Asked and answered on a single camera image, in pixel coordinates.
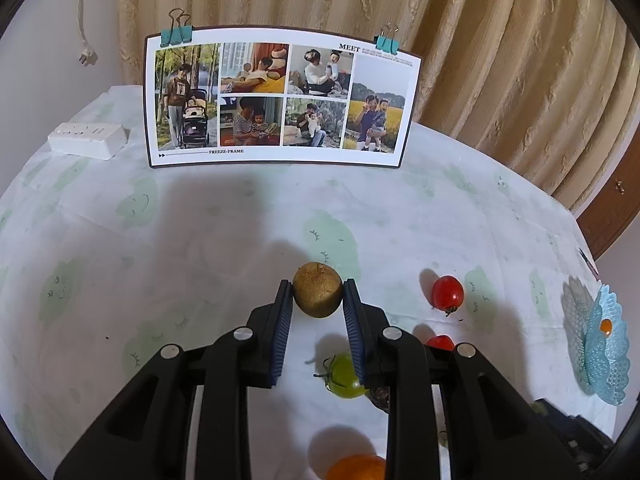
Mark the white green printed tablecloth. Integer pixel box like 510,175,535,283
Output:
0,85,621,480

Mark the white cable with plug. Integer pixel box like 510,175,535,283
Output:
75,0,99,66

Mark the white power strip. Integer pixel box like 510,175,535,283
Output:
47,121,129,161

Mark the dark brown fruit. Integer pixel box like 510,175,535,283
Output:
365,386,393,414

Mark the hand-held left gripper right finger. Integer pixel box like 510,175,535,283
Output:
342,278,584,480

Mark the red tomato with stem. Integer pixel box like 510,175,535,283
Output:
431,275,465,317

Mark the thin pen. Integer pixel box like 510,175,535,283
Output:
577,246,601,281

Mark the green tomato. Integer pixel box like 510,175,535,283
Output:
314,352,368,399

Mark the blue plastic lattice basket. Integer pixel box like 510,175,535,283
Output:
562,276,630,406

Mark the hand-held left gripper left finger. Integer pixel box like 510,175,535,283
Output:
54,280,294,480

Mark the brown wooden door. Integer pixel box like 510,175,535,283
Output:
575,125,640,262

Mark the brown kiwi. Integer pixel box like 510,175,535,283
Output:
292,262,344,319

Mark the photo collage board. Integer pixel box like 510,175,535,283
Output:
143,28,423,170

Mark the teal binder clip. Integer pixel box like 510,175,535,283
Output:
374,23,400,56
160,8,195,46

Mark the large orange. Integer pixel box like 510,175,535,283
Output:
326,454,387,480

